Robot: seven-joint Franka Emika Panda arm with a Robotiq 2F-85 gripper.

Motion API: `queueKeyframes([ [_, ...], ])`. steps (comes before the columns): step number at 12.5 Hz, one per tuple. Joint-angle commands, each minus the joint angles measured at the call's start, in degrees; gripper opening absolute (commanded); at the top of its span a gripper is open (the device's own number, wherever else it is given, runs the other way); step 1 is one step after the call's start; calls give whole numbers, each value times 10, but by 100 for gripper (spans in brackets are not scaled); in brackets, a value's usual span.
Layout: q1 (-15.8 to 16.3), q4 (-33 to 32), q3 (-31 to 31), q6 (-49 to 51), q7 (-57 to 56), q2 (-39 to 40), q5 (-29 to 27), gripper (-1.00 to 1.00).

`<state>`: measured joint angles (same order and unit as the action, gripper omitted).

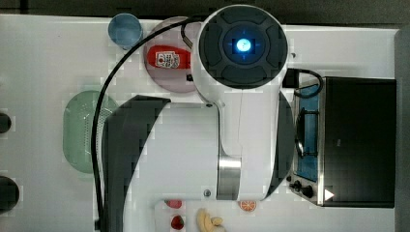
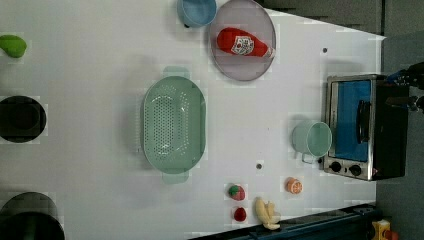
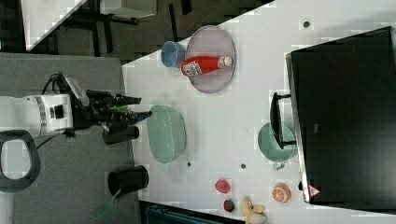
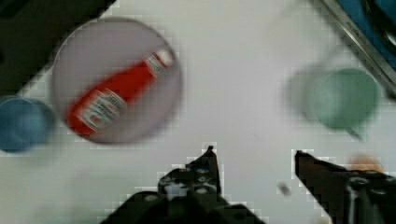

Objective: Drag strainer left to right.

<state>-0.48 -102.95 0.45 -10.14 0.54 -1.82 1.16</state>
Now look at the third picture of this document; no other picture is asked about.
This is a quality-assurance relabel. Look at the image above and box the red ketchup bottle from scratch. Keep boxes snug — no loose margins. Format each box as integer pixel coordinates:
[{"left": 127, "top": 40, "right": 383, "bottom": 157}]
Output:
[{"left": 180, "top": 56, "right": 233, "bottom": 77}]

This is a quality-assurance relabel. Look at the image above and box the green spatula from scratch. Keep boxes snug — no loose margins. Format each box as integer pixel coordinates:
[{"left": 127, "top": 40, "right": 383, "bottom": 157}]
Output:
[{"left": 90, "top": 189, "right": 121, "bottom": 219}]

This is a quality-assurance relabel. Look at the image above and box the black cup with spatula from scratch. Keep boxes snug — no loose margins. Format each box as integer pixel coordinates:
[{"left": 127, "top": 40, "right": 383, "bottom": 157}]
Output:
[{"left": 107, "top": 165, "right": 149, "bottom": 197}]

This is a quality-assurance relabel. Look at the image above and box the green oval plastic strainer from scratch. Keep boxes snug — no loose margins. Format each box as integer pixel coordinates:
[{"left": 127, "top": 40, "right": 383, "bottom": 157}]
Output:
[{"left": 147, "top": 100, "right": 187, "bottom": 164}]

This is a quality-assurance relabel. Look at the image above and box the green round bowl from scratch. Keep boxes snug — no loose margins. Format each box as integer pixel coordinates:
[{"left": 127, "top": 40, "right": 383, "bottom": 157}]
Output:
[{"left": 258, "top": 123, "right": 297, "bottom": 171}]

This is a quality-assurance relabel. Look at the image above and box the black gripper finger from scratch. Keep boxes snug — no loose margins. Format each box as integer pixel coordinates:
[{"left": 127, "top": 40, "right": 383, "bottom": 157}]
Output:
[
  {"left": 115, "top": 96, "right": 142, "bottom": 106},
  {"left": 124, "top": 111, "right": 152, "bottom": 125}
]

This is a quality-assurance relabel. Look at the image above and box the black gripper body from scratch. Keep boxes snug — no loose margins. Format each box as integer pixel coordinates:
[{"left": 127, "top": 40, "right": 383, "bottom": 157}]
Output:
[{"left": 72, "top": 90, "right": 123, "bottom": 130}]

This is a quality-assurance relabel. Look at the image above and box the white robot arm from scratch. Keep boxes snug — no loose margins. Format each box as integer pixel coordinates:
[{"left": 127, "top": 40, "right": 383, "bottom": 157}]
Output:
[{"left": 1, "top": 90, "right": 150, "bottom": 224}]

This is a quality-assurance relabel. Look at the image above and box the blue plastic cup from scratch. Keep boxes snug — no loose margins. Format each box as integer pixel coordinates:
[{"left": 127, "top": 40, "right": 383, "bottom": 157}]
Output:
[{"left": 161, "top": 41, "right": 186, "bottom": 67}]

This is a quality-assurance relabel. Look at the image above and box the grey round plate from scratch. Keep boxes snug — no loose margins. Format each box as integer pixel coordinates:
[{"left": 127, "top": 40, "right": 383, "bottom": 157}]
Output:
[{"left": 187, "top": 26, "right": 236, "bottom": 93}]

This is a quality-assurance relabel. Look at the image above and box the toy banana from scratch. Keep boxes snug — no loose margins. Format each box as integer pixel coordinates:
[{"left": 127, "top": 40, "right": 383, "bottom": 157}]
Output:
[{"left": 241, "top": 196, "right": 267, "bottom": 224}]

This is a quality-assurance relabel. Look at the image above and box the toy orange half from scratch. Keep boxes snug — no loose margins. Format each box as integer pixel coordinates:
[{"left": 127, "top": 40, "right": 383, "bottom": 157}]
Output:
[{"left": 272, "top": 183, "right": 291, "bottom": 203}]

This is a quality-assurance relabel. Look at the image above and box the toy strawberry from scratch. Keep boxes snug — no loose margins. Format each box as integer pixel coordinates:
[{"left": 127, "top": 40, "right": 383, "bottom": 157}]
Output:
[{"left": 223, "top": 200, "right": 234, "bottom": 213}]

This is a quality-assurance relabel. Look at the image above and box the red toy fruit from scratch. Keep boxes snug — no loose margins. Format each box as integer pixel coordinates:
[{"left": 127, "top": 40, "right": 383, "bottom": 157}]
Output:
[{"left": 215, "top": 179, "right": 231, "bottom": 194}]

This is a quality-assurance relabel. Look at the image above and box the black microwave oven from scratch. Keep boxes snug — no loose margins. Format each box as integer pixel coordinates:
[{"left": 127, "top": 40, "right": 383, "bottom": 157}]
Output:
[{"left": 270, "top": 26, "right": 396, "bottom": 214}]

